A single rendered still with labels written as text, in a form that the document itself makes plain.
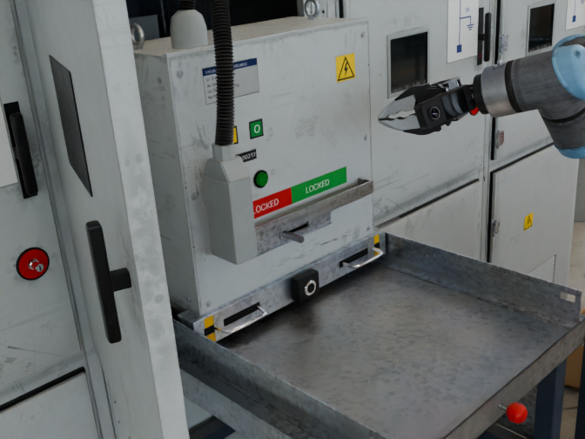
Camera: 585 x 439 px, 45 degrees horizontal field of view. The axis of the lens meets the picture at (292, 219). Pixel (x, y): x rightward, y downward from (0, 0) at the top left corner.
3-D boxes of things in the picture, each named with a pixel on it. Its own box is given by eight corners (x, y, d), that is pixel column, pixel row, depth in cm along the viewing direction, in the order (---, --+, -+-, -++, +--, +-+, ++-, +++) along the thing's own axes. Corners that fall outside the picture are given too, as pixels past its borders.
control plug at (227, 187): (258, 256, 119) (250, 157, 113) (237, 266, 116) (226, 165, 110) (230, 245, 125) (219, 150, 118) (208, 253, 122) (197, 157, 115)
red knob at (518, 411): (528, 420, 114) (530, 403, 113) (519, 429, 112) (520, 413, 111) (504, 408, 117) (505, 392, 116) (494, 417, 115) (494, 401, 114)
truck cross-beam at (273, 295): (386, 253, 162) (385, 229, 160) (197, 352, 128) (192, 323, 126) (369, 248, 165) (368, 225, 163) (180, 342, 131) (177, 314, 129)
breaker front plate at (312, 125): (377, 239, 158) (372, 20, 141) (205, 324, 128) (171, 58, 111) (372, 238, 159) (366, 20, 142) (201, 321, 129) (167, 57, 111)
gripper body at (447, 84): (440, 120, 135) (501, 107, 128) (423, 132, 128) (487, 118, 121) (429, 82, 133) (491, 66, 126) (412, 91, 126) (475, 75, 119)
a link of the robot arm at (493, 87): (513, 118, 118) (499, 62, 116) (484, 124, 121) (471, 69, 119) (527, 106, 125) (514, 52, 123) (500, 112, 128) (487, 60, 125)
